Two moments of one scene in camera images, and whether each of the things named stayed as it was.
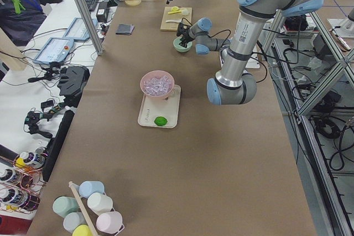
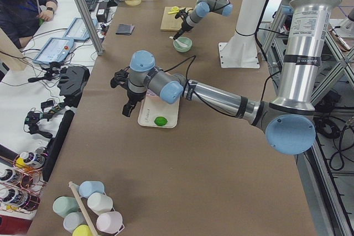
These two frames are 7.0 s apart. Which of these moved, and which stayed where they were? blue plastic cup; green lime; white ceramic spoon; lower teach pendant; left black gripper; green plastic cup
Moved: white ceramic spoon; left black gripper
Stayed: green plastic cup; green lime; lower teach pendant; blue plastic cup
